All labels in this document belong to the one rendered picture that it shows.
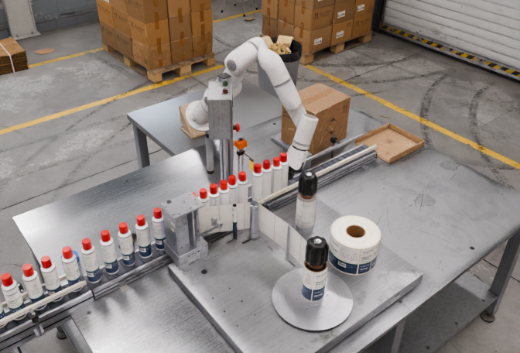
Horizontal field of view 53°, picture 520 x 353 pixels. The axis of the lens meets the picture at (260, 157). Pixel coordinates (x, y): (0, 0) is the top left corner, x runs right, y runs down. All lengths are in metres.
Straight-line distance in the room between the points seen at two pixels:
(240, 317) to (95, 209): 0.99
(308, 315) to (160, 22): 4.10
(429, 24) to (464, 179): 4.06
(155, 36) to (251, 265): 3.77
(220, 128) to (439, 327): 1.58
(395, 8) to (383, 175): 4.45
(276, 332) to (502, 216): 1.32
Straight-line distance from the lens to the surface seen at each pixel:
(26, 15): 7.44
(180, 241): 2.10
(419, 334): 2.92
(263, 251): 2.24
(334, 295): 2.09
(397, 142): 3.14
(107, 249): 2.12
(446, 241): 2.52
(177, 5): 5.65
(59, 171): 4.50
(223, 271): 2.17
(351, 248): 2.09
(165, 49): 5.70
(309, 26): 5.97
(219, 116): 2.13
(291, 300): 2.05
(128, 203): 2.64
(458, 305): 3.12
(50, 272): 2.07
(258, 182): 2.41
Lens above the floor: 2.43
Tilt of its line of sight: 34 degrees down
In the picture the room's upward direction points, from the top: 1 degrees clockwise
